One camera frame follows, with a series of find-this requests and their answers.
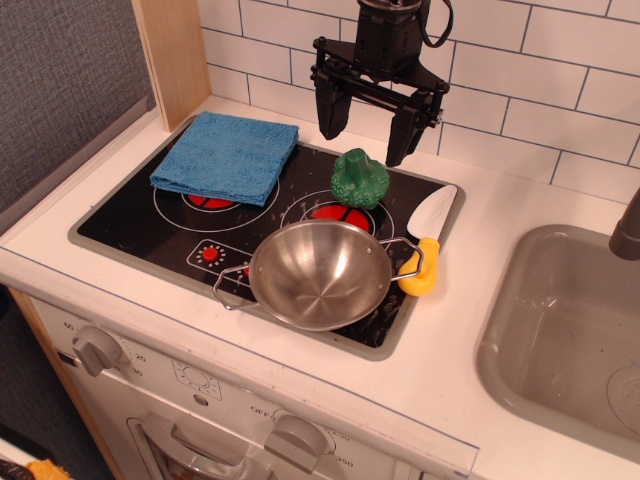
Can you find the orange object at bottom left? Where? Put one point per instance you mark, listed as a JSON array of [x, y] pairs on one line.
[[47, 470]]

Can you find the wooden side post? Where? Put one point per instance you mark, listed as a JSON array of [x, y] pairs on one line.
[[174, 48]]

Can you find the grey oven knob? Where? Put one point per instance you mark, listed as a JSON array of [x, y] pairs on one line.
[[297, 442], [96, 350]]

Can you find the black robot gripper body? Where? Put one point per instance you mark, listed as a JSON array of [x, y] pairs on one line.
[[384, 60]]

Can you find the yellow-handled white toy knife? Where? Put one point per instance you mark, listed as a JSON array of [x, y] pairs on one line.
[[426, 224]]

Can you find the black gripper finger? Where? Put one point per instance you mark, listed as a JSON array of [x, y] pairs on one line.
[[333, 104], [412, 115]]

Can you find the black toy stovetop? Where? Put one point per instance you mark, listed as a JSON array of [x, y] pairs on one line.
[[163, 233]]

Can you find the blue towel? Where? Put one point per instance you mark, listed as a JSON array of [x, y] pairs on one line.
[[227, 157]]

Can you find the grey faucet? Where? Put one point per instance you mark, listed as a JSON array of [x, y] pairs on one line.
[[624, 241]]

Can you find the green toy broccoli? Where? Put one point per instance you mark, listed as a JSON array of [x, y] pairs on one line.
[[358, 181]]

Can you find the grey right oven knob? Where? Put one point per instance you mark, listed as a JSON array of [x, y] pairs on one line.
[[297, 442]]

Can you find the grey sink basin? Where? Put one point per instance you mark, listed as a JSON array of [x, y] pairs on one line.
[[561, 346]]

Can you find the red stove knob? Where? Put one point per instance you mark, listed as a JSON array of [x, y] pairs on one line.
[[210, 254]]

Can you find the stainless steel two-handled bowl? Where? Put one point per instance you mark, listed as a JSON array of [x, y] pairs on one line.
[[323, 275]]

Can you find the grey left oven knob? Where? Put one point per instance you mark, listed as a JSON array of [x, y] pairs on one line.
[[96, 350]]

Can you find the grey oven door handle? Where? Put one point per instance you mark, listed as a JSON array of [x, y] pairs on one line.
[[177, 459]]

